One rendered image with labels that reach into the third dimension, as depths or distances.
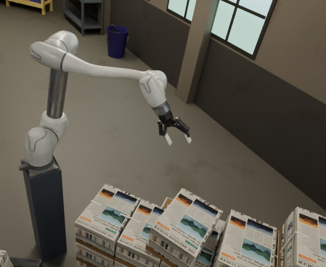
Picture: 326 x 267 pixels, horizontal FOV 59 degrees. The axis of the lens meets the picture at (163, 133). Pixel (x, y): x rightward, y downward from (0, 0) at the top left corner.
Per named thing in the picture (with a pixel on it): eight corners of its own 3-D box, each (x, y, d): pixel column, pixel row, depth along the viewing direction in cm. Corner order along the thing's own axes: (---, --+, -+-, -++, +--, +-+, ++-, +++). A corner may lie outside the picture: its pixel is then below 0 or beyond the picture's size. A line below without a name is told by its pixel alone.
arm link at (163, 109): (156, 100, 158) (161, 108, 161) (148, 109, 152) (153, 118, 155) (169, 97, 153) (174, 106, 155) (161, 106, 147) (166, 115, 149)
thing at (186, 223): (182, 188, 185) (182, 187, 185) (222, 212, 176) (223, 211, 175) (150, 228, 159) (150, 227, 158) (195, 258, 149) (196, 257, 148)
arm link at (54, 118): (33, 142, 193) (48, 123, 210) (57, 150, 194) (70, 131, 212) (41, 33, 147) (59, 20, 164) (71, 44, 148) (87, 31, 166)
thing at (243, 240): (230, 209, 178) (231, 208, 178) (276, 228, 173) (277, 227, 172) (217, 261, 150) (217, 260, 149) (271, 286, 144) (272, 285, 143)
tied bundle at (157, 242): (175, 208, 201) (182, 186, 187) (213, 232, 191) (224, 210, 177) (144, 249, 173) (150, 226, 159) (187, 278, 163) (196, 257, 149)
